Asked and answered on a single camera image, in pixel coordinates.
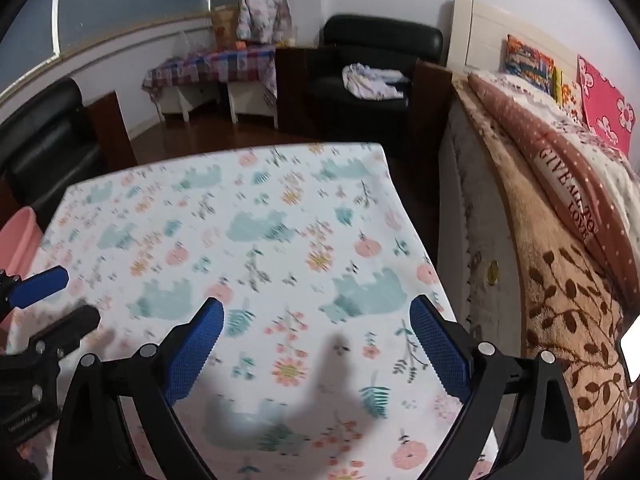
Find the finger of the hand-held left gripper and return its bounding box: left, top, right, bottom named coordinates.
left=27, top=304, right=102, bottom=358
left=0, top=266, right=70, bottom=322

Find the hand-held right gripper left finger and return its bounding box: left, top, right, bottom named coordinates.
left=52, top=297, right=226, bottom=480

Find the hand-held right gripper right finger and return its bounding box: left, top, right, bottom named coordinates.
left=409, top=295, right=586, bottom=480

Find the pink plastic bin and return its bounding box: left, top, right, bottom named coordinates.
left=0, top=208, right=42, bottom=281

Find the bed with brown blanket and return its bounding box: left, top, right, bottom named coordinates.
left=452, top=82, right=638, bottom=480

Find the black leather sofa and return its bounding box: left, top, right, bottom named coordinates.
left=0, top=77, right=108, bottom=223

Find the grey white bed cover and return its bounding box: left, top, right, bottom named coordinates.
left=437, top=105, right=528, bottom=361

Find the dark wooden side table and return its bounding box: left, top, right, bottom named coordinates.
left=411, top=59, right=454, bottom=163
left=275, top=47, right=327, bottom=137
left=86, top=91, right=139, bottom=172

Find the floral printed tablecloth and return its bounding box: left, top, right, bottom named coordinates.
left=7, top=142, right=501, bottom=480

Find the pink polka dot quilt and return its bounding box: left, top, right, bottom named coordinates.
left=467, top=72, right=640, bottom=308

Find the white small table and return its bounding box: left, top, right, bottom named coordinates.
left=155, top=79, right=281, bottom=129

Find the plaid cloth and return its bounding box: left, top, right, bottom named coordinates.
left=142, top=44, right=279, bottom=107

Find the white crumpled cloth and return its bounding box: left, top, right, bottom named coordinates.
left=341, top=62, right=412, bottom=101

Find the orange patterned pillow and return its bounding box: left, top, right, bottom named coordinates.
left=552, top=67, right=585, bottom=122

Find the colourful printed pillow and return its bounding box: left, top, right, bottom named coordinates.
left=504, top=35, right=557, bottom=97

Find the pink flower pillow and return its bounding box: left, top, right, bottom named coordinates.
left=576, top=55, right=639, bottom=157

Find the black leather armchair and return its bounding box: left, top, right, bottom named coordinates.
left=305, top=14, right=446, bottom=148

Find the cream bed headboard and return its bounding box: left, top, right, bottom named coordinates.
left=446, top=0, right=583, bottom=83

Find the floral padded jacket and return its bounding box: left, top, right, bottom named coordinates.
left=234, top=0, right=294, bottom=44

